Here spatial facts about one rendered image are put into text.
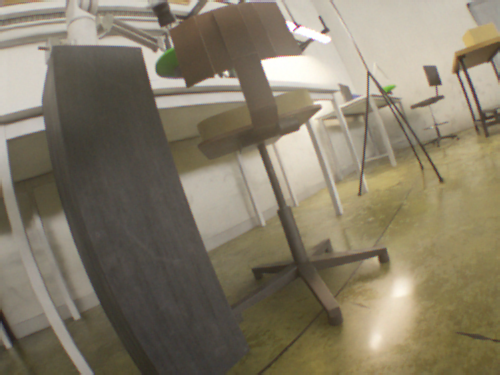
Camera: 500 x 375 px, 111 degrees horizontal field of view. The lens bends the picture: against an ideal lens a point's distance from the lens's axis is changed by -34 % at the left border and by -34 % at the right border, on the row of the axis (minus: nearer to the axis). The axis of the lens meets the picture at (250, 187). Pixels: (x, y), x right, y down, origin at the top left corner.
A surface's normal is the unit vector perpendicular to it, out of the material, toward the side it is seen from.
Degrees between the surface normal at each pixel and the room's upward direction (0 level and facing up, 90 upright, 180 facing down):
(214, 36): 90
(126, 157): 90
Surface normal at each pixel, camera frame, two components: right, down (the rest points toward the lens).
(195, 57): -0.22, 0.11
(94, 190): 0.71, -0.23
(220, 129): 0.07, 0.01
